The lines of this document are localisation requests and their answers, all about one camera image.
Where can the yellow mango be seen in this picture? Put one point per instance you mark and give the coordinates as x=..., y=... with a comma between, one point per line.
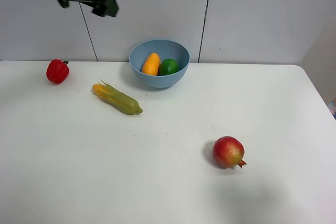
x=151, y=65

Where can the green lime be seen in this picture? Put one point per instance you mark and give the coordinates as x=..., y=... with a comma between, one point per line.
x=168, y=67

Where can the red pomegranate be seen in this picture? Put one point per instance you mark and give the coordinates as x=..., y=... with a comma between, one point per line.
x=229, y=152

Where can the blue plastic bowl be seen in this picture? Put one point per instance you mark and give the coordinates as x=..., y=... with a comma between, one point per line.
x=166, y=49

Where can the red bell pepper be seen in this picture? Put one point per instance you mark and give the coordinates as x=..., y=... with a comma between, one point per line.
x=57, y=71

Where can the green husked corn cob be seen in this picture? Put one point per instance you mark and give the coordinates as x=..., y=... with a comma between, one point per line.
x=119, y=100

